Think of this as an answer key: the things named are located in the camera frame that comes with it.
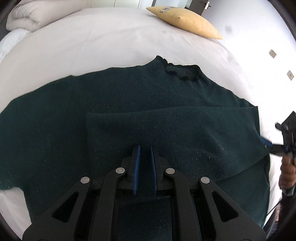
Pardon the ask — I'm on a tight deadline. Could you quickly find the black cable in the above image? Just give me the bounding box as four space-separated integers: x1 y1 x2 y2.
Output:
263 192 286 227

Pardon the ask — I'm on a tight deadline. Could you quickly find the wall switch plate near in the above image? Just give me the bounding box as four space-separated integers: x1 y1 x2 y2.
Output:
287 70 294 80

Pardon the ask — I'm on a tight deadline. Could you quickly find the folded beige duvet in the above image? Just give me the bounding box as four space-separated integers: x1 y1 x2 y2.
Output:
6 0 90 32

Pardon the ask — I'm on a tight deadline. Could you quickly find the white pillow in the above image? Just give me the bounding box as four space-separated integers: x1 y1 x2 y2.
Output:
0 29 31 62

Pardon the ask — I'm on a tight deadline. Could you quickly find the yellow pillow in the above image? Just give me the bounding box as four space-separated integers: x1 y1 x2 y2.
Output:
146 6 223 40

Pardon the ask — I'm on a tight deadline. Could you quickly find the dark green knit sweater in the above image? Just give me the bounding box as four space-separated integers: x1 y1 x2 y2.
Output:
1 56 269 240

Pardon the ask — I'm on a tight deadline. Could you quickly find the white bed sheet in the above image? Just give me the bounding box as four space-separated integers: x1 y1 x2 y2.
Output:
0 7 283 232

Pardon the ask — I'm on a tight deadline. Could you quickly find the wall switch plate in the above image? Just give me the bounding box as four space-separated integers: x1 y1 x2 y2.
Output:
287 70 294 80
269 50 276 58

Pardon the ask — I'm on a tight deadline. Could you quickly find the person's right hand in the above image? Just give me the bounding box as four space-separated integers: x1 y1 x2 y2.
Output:
278 156 296 191

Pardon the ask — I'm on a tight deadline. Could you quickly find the wall switch plate far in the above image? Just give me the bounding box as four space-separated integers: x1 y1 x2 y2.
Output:
269 50 276 58

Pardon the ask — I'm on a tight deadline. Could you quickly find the black door handle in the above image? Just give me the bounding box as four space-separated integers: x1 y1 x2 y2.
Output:
200 1 211 10

